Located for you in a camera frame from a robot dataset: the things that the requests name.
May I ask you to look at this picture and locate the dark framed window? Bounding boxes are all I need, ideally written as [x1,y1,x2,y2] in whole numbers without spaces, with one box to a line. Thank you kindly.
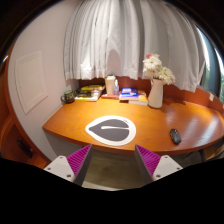
[196,28,224,101]

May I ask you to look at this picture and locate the white flower bouquet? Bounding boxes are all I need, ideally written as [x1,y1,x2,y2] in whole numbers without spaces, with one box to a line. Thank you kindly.
[142,52,176,86]

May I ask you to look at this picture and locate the dark green mug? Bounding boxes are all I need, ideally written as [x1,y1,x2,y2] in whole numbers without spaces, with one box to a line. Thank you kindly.
[60,89,76,104]

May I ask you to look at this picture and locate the clear spray bottle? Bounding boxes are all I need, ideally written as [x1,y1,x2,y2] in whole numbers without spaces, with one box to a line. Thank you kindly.
[113,79,120,97]

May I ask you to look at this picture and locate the black computer mouse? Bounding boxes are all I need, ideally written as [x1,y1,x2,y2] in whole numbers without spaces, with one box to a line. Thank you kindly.
[169,128,183,145]

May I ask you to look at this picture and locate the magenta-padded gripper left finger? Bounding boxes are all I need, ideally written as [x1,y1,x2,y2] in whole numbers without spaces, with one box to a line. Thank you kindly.
[43,143,94,187]

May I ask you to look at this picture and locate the white and grey mouse pad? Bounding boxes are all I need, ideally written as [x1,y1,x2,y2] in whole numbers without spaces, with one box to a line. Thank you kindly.
[85,115,137,147]

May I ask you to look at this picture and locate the white pleated curtain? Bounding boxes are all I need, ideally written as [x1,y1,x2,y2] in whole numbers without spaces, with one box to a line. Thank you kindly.
[63,0,207,93]

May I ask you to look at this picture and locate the orange yellow book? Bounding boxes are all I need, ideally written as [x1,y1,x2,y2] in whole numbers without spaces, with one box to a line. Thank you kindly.
[128,93,149,107]

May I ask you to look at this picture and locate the cream yellow book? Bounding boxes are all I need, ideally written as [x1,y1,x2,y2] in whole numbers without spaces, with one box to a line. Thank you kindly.
[74,95,100,102]

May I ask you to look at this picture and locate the white ceramic vase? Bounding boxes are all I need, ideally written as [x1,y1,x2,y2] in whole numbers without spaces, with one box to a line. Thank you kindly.
[147,78,165,109]

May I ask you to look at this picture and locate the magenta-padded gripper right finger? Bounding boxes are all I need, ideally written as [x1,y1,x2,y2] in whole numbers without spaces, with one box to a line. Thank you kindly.
[134,143,184,185]

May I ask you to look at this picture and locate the yellow and black book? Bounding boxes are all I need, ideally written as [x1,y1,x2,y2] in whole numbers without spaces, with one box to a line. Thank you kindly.
[79,84,105,93]

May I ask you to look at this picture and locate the cream lidded tumbler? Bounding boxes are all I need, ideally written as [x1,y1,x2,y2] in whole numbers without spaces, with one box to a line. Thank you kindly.
[104,75,117,96]

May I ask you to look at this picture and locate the white wall panel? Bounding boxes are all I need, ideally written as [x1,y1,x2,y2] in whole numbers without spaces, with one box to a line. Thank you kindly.
[14,50,49,115]

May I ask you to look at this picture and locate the thin red book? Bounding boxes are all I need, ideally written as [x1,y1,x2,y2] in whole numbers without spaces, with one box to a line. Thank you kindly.
[100,93,120,100]

